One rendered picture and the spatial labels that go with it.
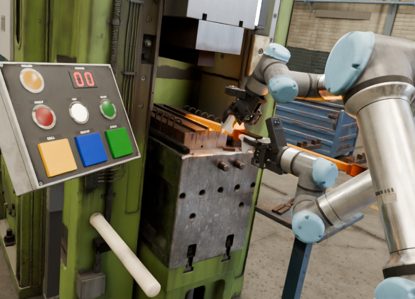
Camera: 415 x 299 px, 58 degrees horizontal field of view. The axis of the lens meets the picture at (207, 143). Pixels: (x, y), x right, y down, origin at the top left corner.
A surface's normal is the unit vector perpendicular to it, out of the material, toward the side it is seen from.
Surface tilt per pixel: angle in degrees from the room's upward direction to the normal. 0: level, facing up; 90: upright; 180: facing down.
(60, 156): 60
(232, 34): 90
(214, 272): 90
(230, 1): 90
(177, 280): 90
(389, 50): 50
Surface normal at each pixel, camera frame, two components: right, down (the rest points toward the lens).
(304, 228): -0.25, 0.22
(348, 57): -0.97, -0.18
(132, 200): 0.58, 0.29
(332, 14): -0.73, 0.08
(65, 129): 0.82, -0.26
